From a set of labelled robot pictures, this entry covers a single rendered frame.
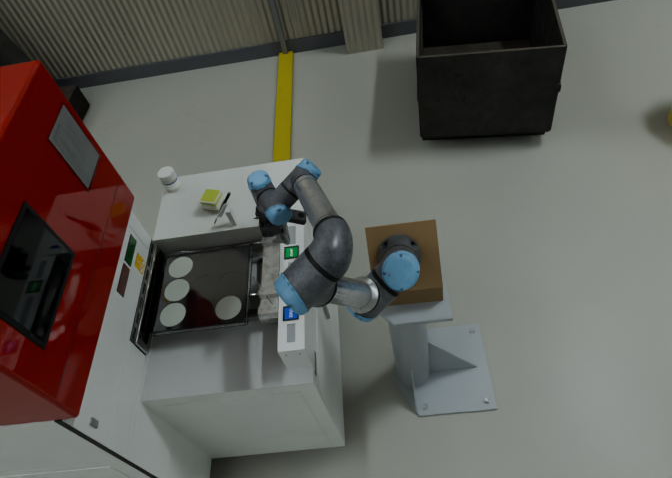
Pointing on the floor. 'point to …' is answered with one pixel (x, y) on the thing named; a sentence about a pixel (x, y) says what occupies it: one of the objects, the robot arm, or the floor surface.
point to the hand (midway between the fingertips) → (289, 241)
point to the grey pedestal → (439, 359)
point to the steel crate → (487, 55)
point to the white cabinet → (269, 407)
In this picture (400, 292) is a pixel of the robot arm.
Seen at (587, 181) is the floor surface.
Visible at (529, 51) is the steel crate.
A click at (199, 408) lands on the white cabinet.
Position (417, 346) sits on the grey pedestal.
